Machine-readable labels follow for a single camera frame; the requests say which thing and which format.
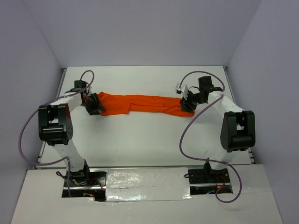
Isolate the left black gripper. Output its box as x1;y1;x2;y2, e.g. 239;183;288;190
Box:
81;92;106;116

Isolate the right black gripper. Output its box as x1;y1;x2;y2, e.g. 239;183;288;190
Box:
180;89;206;114

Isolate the orange t-shirt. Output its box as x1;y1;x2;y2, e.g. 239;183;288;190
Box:
97;92;195;117

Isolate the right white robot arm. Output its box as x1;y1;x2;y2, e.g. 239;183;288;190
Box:
176;75;256;182

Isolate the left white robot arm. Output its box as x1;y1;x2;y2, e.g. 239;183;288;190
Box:
38;80;106;186

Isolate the silver foil tape panel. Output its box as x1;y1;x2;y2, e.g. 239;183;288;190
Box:
106;168;191;202

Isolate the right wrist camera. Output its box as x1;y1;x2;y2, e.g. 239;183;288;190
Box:
176;83;189;99

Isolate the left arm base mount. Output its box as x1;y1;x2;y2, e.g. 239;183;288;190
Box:
56;171;107;202

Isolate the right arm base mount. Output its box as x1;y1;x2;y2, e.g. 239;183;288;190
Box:
184;164;233;195

